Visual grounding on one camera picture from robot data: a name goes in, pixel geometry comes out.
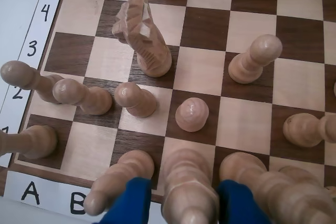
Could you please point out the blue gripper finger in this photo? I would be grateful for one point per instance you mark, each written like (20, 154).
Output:
(236, 205)
(131, 203)

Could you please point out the light wooden queen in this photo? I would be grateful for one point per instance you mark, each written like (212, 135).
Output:
(187, 174)

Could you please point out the light wooden bishop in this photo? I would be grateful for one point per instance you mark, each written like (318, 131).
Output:
(123, 174)
(307, 172)

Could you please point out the light wooden king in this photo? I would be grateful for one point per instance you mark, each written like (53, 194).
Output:
(241, 166)

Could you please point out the white paper strip with letters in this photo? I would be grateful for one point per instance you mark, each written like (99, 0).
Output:
(55, 195)

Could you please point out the light wooden pawn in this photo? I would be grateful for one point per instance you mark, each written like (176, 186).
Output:
(335, 88)
(249, 64)
(192, 115)
(84, 98)
(26, 77)
(135, 100)
(302, 129)

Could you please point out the light wooden rook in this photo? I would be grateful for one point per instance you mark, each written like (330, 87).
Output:
(31, 142)

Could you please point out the light wooden knight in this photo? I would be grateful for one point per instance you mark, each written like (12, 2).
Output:
(147, 43)

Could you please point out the wooden chessboard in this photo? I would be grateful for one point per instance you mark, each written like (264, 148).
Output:
(204, 24)

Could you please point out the white paper strip with numbers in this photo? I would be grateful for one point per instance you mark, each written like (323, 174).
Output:
(39, 32)

